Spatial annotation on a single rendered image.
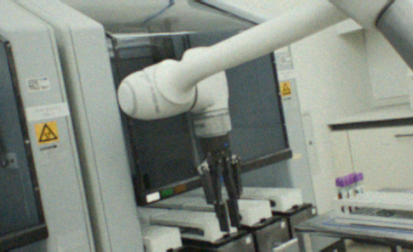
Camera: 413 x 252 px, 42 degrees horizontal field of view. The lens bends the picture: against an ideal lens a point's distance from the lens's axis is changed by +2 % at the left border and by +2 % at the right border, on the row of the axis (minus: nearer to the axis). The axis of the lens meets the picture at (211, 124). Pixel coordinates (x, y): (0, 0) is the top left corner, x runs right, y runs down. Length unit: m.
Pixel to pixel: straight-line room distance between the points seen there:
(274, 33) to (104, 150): 0.54
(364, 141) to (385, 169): 0.23
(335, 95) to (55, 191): 2.94
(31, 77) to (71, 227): 0.36
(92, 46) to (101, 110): 0.16
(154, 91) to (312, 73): 2.74
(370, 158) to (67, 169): 2.71
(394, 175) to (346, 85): 0.82
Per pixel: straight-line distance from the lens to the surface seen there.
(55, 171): 1.28
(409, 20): 0.73
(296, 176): 1.81
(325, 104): 3.85
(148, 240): 1.44
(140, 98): 1.10
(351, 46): 4.21
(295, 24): 1.03
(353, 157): 3.79
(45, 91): 1.28
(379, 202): 1.38
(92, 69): 1.34
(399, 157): 3.61
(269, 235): 1.59
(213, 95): 1.22
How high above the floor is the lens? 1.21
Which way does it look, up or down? 3 degrees down
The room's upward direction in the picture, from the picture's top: 10 degrees counter-clockwise
